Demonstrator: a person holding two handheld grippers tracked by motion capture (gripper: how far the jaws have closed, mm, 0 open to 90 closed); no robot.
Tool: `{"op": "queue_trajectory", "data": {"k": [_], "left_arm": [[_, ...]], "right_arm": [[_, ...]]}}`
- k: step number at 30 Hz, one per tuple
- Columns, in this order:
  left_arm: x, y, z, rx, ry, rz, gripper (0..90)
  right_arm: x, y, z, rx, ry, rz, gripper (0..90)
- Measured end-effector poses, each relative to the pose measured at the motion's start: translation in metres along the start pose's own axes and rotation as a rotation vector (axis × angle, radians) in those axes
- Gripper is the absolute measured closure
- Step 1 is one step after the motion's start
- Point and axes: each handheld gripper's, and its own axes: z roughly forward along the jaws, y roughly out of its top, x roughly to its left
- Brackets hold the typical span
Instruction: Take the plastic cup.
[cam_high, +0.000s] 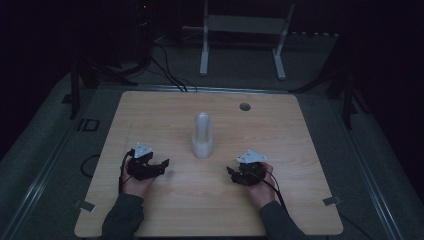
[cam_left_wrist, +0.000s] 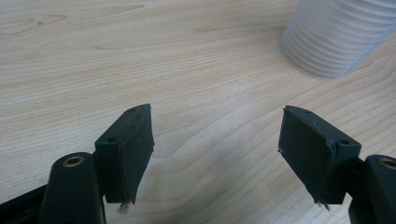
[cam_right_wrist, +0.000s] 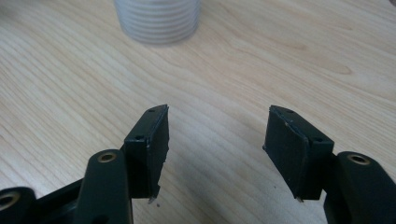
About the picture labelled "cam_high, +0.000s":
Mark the person's right hand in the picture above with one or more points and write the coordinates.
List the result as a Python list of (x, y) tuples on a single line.
[(263, 193)]

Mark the dark equipment with red light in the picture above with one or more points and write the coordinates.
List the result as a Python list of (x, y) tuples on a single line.
[(143, 30)]

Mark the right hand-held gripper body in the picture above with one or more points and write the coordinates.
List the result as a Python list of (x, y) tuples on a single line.
[(253, 166)]

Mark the person's left hand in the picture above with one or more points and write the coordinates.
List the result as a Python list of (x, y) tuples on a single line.
[(135, 188)]

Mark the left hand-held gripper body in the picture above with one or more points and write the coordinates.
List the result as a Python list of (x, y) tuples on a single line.
[(141, 163)]

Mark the black tripod stand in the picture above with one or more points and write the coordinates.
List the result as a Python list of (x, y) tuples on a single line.
[(346, 96), (75, 90)]

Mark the white metal stand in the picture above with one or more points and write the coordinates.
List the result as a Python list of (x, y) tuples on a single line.
[(245, 25)]

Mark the grey tape strip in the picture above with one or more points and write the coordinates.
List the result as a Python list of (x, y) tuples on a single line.
[(332, 201), (85, 206)]

